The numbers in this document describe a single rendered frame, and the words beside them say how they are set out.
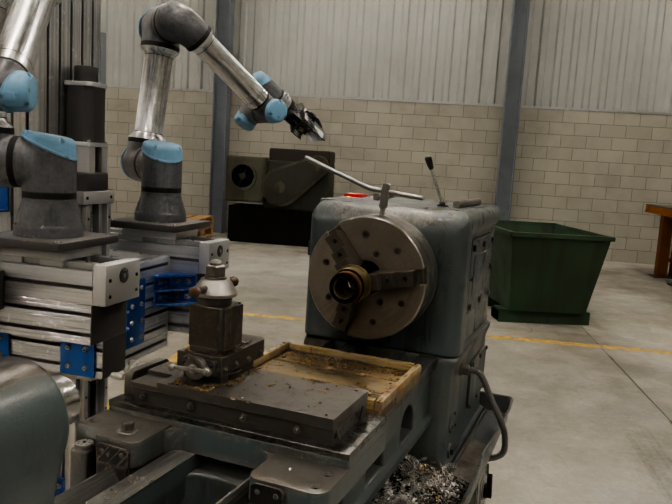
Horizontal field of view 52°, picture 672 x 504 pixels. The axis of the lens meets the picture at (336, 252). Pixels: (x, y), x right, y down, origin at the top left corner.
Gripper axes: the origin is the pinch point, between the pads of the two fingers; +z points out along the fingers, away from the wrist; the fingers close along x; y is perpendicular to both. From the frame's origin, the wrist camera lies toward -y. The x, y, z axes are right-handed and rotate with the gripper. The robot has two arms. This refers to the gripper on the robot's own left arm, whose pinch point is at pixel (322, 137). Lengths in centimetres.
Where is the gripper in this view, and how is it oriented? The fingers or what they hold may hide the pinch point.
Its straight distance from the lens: 257.1
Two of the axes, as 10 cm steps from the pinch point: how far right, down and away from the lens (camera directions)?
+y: 0.9, 7.0, -7.1
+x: 7.6, -5.1, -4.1
